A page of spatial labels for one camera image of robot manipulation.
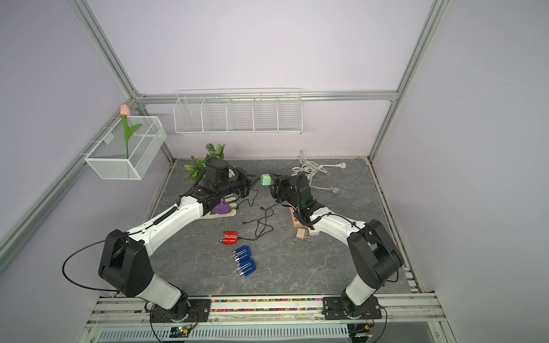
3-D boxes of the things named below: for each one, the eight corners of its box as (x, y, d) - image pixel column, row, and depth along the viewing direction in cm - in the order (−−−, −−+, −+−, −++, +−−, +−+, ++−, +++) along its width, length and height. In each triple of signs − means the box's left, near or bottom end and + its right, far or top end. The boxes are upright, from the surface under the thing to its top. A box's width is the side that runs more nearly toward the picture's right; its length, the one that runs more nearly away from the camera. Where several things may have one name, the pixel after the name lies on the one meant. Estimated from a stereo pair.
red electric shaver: (221, 244, 91) (220, 242, 89) (223, 234, 94) (222, 231, 92) (238, 244, 91) (237, 242, 89) (239, 234, 94) (238, 231, 92)
